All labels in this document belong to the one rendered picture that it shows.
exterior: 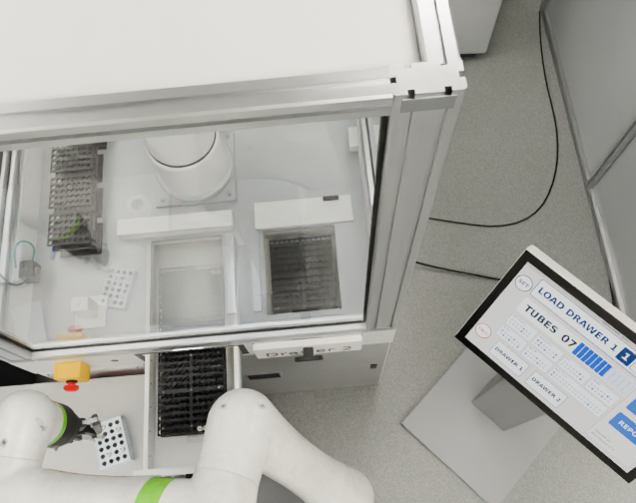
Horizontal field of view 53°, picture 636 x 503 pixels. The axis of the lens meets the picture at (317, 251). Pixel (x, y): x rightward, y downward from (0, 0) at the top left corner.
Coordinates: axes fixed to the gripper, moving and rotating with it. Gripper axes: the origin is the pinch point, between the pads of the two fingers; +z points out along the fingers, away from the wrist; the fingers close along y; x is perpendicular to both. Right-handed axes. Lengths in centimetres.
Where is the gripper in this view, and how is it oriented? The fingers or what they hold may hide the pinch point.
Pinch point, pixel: (91, 433)
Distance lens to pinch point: 168.2
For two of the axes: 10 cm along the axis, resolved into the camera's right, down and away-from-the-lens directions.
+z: 0.3, 3.5, 9.3
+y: -9.4, 3.2, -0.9
